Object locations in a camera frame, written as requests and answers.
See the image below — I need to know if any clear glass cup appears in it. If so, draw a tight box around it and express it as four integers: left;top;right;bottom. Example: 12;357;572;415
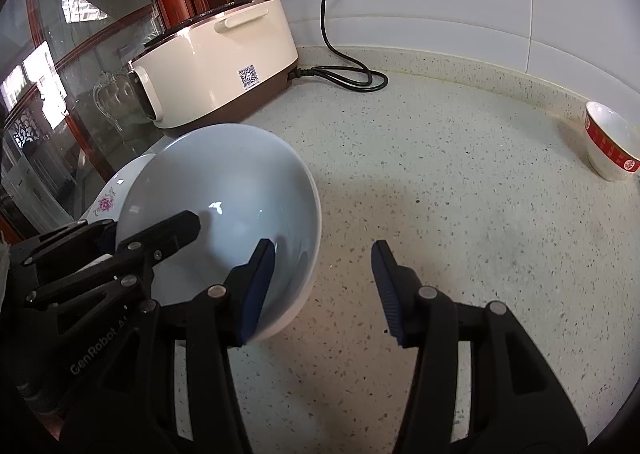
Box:
92;71;137;131

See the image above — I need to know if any cream rice cooker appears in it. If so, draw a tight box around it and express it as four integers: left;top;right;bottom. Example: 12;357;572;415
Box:
127;0;300;131

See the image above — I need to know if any black power cable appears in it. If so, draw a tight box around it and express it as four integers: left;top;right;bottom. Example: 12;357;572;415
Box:
290;0;389;93

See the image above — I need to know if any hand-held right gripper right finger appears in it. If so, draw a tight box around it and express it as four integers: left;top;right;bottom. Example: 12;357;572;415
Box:
371;240;588;454

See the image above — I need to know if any red-banded white bowl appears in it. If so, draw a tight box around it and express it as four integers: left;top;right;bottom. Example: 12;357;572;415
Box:
584;101;640;181

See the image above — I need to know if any small floral white plate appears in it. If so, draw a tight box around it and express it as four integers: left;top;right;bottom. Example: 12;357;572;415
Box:
75;153;162;235

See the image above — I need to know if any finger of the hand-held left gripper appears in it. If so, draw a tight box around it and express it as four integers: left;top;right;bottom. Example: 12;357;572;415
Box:
25;211;202;309
10;221;118;269

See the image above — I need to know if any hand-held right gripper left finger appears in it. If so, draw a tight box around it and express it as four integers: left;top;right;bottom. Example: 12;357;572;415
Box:
60;238;277;454

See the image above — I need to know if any large white bowl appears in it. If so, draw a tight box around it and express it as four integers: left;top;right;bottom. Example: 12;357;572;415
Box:
116;124;322;341

